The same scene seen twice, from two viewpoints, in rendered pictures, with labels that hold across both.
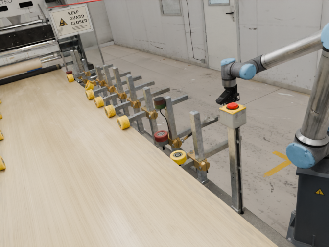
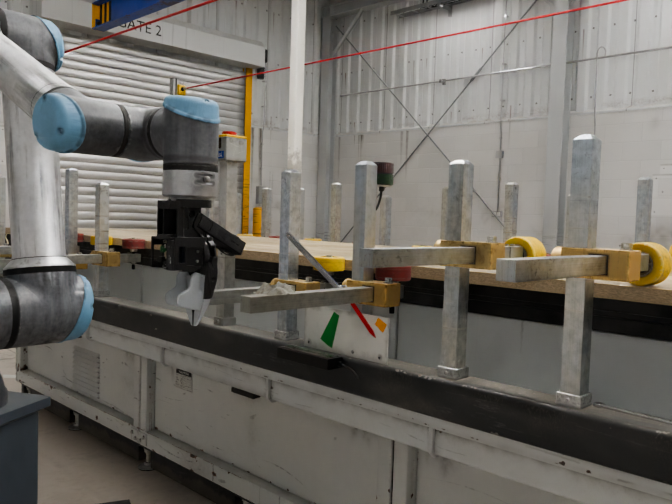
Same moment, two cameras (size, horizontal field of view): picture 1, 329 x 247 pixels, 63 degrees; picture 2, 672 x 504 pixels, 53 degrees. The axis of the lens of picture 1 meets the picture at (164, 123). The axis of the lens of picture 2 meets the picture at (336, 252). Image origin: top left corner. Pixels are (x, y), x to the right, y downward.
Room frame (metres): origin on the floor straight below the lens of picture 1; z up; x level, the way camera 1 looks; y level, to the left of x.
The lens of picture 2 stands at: (2.73, -0.59, 1.01)
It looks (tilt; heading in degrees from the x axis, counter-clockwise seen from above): 3 degrees down; 160
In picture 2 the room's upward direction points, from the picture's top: 2 degrees clockwise
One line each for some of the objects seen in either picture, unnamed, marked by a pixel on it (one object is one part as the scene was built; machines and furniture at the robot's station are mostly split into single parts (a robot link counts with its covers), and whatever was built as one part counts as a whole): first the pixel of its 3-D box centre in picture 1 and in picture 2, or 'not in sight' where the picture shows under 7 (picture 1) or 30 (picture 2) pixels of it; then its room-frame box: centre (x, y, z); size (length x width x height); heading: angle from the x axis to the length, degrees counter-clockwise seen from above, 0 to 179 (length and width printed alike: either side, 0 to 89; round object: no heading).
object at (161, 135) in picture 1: (162, 141); (392, 287); (1.36, 0.03, 0.85); 0.08 x 0.08 x 0.11
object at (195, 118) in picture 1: (199, 153); (288, 266); (1.13, -0.15, 0.88); 0.04 x 0.04 x 0.48; 26
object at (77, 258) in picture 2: not in sight; (80, 259); (0.30, -0.65, 0.84); 0.44 x 0.03 x 0.04; 116
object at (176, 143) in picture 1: (171, 139); (370, 292); (1.37, -0.02, 0.85); 0.14 x 0.06 x 0.05; 26
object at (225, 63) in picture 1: (228, 68); (190, 134); (1.59, -0.45, 1.14); 0.10 x 0.09 x 0.12; 29
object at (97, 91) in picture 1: (116, 85); not in sight; (2.31, 0.36, 0.95); 0.50 x 0.04 x 0.04; 116
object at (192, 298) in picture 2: not in sight; (191, 300); (1.61, -0.45, 0.86); 0.06 x 0.03 x 0.09; 117
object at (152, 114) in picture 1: (149, 112); (467, 254); (1.60, 0.08, 0.95); 0.14 x 0.06 x 0.05; 26
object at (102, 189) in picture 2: not in sight; (101, 250); (0.23, -0.58, 0.86); 0.04 x 0.04 x 0.48; 26
